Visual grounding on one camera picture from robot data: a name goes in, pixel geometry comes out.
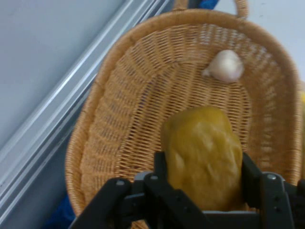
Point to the yellow bell pepper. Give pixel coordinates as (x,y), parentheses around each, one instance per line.
(205,155)

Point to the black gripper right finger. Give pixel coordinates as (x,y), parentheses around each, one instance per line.
(278,205)

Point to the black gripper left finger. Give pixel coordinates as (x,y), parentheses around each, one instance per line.
(143,205)

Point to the white garlic bulb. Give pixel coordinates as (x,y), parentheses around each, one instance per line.
(227,65)

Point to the aluminium frame back rail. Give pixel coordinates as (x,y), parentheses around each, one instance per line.
(59,95)

